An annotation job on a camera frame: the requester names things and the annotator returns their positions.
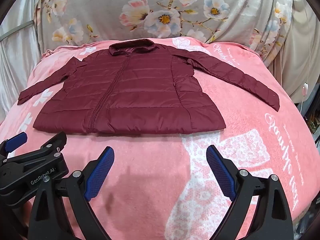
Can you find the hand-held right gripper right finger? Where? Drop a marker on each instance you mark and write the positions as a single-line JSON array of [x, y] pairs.
[[222, 172]]

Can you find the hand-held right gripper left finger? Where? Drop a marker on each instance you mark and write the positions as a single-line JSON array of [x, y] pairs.
[[100, 172]]

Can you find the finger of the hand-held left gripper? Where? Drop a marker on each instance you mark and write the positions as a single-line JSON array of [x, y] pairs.
[[56, 141], [16, 138]]

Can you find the maroon puffer jacket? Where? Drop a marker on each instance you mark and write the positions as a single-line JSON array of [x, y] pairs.
[[140, 92]]

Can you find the pink printed blanket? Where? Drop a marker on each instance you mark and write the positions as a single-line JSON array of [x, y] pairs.
[[155, 155]]

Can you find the grey floral bed sheet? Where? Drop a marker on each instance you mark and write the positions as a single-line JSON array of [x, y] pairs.
[[125, 2]]

